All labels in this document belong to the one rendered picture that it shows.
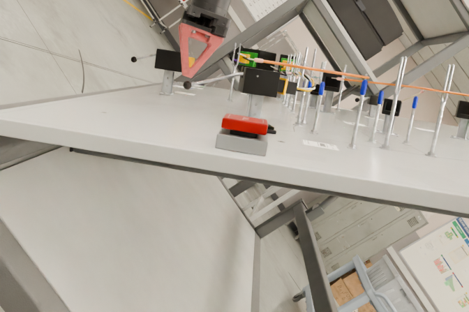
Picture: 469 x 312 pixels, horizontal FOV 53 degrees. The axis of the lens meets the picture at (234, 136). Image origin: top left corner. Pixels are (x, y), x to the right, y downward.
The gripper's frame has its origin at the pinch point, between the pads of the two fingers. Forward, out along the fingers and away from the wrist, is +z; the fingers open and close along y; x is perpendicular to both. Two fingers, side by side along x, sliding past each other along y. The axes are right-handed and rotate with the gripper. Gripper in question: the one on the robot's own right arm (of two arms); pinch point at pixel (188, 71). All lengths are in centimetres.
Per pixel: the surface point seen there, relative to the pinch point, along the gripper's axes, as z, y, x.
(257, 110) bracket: 2.4, -0.9, -12.4
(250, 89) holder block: -0.4, -2.0, -9.9
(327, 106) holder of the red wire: -2, 48, -44
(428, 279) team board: 212, 592, -547
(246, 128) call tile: 3.5, -24.9, -5.4
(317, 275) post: 35, 21, -44
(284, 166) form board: 5.6, -29.4, -9.4
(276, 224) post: 42, 79, -54
